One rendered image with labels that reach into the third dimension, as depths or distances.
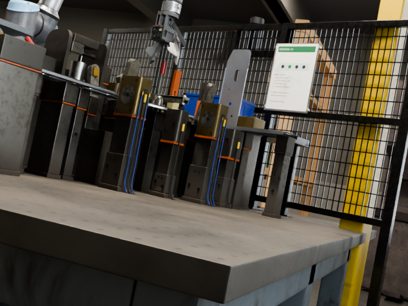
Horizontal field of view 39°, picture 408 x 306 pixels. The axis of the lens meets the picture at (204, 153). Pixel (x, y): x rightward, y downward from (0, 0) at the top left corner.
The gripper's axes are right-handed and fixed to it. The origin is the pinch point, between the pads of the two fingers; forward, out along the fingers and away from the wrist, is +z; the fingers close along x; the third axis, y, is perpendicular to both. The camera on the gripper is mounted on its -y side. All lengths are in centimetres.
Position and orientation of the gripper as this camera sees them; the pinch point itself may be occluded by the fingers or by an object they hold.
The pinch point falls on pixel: (163, 65)
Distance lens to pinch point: 230.3
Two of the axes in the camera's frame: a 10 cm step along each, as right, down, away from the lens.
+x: 7.6, 1.2, -6.4
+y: -6.3, -1.6, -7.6
